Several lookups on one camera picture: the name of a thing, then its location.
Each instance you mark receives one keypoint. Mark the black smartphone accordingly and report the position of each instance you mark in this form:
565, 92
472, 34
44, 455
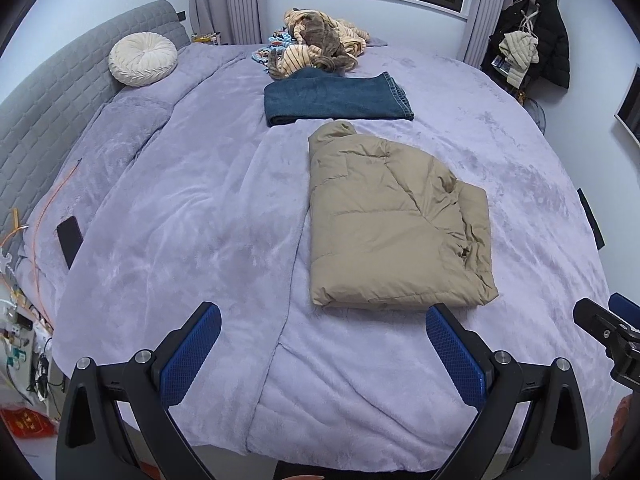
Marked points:
70, 242

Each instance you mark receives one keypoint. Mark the person's right hand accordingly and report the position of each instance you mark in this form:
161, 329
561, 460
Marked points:
627, 430

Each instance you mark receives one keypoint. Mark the hanging coats on rack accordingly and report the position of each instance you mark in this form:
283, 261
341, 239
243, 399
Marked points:
552, 35

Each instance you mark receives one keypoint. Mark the blue denim jeans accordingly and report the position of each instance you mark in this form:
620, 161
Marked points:
335, 97

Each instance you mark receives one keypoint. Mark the red packet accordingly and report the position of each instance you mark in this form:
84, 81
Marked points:
25, 422

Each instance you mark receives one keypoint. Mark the yellow bedside items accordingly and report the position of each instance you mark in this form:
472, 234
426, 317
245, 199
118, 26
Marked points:
205, 38

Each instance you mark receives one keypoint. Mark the wall television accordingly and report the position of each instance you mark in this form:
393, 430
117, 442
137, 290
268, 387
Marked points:
631, 105

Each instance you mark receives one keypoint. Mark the grey padded headboard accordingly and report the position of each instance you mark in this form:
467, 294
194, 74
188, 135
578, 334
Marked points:
50, 90

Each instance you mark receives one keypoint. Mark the colourful printed garment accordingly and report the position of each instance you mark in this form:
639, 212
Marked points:
265, 52

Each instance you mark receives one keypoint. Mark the lavender fleece blanket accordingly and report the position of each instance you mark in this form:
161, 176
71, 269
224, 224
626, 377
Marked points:
200, 210

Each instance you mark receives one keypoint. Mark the round white cushion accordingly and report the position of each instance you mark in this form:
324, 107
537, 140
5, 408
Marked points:
142, 57

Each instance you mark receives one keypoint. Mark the black wall strip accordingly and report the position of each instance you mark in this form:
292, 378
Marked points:
592, 220

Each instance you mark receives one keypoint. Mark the white power strip with plugs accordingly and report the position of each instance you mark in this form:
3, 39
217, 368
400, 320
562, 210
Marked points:
20, 330

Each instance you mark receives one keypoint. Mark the standing fan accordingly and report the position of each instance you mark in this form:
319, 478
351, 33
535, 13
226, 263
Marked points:
537, 115

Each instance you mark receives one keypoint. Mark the beige puffer jacket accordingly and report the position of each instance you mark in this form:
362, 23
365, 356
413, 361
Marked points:
390, 220

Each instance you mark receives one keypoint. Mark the grey pleated curtain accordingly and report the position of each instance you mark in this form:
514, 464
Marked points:
240, 0
482, 20

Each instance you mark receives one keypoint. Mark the hanging beige down jacket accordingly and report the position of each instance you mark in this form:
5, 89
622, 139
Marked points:
520, 50

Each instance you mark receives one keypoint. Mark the brown plush garment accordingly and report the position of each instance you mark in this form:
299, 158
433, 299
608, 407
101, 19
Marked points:
322, 35

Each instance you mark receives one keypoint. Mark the tan striped garment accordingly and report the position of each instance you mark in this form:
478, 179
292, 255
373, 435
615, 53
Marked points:
300, 57

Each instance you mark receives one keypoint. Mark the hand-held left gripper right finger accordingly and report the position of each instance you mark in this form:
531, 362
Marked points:
455, 355

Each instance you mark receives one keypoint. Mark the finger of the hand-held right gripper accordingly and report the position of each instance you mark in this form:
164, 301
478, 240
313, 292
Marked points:
597, 322
627, 307

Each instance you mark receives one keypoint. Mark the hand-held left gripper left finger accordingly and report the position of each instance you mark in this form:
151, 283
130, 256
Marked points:
192, 350

